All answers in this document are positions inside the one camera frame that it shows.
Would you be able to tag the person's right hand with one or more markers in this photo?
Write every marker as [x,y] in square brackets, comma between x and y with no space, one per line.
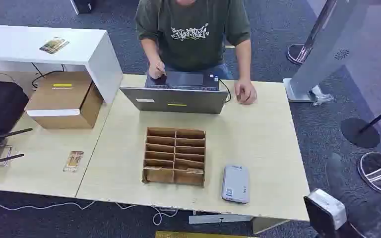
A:
[156,69]

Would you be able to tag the person's left hand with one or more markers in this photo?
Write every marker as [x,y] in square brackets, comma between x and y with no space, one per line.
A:
[245,92]

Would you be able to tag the grey laptop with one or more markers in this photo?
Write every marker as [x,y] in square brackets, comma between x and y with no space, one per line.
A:
[177,100]

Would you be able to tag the person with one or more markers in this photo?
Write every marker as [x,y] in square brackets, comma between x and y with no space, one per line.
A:
[190,49]

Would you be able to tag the chrome stanchion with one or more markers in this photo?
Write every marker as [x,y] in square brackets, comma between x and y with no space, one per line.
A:
[299,52]

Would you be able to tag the white crumpled wrap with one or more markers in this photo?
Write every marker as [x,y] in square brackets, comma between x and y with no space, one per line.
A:
[322,97]

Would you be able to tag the white pillar stand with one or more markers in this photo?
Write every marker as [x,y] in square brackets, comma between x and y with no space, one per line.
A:
[328,49]

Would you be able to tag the brown printed card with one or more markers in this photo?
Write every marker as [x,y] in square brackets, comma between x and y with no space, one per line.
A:
[195,170]
[54,45]
[73,161]

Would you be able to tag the black box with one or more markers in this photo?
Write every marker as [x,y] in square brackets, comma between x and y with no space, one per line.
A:
[83,5]

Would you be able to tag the brown cardboard box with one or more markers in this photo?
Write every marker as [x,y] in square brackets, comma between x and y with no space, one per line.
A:
[62,95]

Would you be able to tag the wooden slotted card box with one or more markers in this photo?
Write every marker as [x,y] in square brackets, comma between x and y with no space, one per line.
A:
[159,175]

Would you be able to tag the black stanchion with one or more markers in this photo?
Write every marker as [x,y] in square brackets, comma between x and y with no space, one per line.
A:
[358,133]

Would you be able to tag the grey table crossbar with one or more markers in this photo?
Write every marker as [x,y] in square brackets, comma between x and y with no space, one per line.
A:
[216,218]

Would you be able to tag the white desk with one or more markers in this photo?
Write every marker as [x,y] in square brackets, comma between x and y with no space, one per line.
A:
[19,42]

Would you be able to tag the gold patterned strip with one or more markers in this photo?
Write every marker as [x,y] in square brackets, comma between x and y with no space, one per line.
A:
[193,235]

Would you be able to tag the chrome stanchion base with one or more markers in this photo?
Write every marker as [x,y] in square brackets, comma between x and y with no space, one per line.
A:
[379,172]

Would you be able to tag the black bag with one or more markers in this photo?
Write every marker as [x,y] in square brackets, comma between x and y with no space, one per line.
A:
[0,105]

